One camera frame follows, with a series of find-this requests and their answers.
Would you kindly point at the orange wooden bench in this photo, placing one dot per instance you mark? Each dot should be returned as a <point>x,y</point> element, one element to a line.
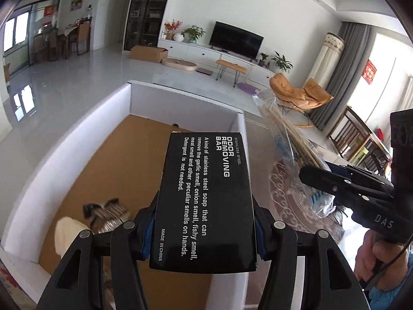
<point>223,65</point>

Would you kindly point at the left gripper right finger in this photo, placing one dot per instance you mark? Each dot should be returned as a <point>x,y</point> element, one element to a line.
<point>278,243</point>

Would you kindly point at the brown cardboard box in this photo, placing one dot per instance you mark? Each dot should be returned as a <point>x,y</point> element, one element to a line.
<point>148,53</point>

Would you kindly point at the dark wooden dining chair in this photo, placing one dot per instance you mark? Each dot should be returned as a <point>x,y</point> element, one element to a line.
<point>358,144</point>

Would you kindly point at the green potted plant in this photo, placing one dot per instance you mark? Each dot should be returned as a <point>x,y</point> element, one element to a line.
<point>194,33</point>

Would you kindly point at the cotton swab bag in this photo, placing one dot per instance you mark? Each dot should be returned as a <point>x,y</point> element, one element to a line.
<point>296,151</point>

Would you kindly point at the black display shelf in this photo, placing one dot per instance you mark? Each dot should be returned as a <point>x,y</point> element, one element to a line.
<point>144,23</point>

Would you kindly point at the black odor bar box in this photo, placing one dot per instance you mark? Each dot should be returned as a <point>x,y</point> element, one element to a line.
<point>204,220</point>

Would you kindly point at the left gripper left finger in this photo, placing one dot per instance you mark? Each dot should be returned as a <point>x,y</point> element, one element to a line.
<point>130,243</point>

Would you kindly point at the green plant right of tv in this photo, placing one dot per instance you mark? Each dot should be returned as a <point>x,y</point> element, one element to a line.
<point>281,62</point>

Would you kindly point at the sparkly pink bow clip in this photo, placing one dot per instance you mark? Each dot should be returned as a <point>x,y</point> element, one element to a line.
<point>105,217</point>

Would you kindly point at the red flower vase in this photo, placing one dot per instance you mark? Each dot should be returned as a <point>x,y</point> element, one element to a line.
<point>171,28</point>

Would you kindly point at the standing air conditioner cover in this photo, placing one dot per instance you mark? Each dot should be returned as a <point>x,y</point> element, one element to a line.
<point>327,59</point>

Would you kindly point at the black flat television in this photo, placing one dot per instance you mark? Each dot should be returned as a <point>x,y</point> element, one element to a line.
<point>236,40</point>

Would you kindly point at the white cardboard storage box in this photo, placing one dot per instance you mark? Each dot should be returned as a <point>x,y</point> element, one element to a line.
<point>116,150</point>

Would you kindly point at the cream knit glove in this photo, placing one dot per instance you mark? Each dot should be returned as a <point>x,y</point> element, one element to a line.
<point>66,230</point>

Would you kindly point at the orange lounge chair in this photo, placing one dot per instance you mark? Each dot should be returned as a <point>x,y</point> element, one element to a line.
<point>309,97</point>

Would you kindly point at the person's right hand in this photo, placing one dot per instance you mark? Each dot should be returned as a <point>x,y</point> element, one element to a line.
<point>372,251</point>

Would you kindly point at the white tv cabinet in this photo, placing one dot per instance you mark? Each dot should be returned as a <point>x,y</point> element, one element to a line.
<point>206,58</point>

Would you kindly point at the red paper window decoration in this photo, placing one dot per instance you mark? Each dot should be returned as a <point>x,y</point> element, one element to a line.
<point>369,72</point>

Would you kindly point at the grey curtain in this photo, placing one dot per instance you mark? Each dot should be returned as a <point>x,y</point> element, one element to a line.
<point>358,39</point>

